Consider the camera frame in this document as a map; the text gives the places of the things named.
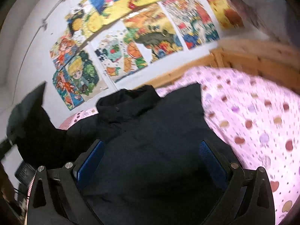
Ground dark navy puffer jacket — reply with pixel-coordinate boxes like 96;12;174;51
7;83;237;224

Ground wooden bed frame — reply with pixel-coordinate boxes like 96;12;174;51
139;39;299;94

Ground pink heart-print bed sheet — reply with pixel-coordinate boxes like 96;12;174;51
58;65;300;225

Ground colourful cartoon wall posters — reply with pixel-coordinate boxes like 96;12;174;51
49;0;244;110

